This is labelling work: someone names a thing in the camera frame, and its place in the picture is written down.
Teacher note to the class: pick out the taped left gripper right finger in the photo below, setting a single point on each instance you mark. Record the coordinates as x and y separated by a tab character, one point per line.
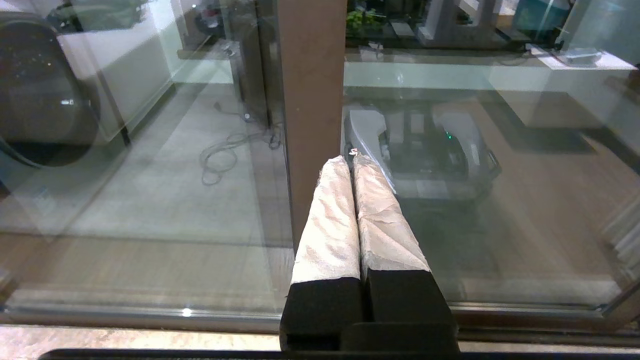
390	245

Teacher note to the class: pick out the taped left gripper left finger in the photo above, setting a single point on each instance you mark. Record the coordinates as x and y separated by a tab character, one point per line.
327	240

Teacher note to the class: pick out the metal sliding door track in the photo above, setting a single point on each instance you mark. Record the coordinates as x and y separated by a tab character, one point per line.
150	320

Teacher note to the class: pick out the grey rug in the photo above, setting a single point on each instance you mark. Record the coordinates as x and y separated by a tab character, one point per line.
150	200

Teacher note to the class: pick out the beige sofa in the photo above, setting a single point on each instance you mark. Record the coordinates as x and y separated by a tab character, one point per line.
130	75

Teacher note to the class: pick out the dark green cloth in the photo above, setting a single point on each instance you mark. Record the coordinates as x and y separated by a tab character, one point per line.
95	14

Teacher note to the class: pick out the brown fixed door frame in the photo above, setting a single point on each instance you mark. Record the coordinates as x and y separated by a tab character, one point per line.
312	100

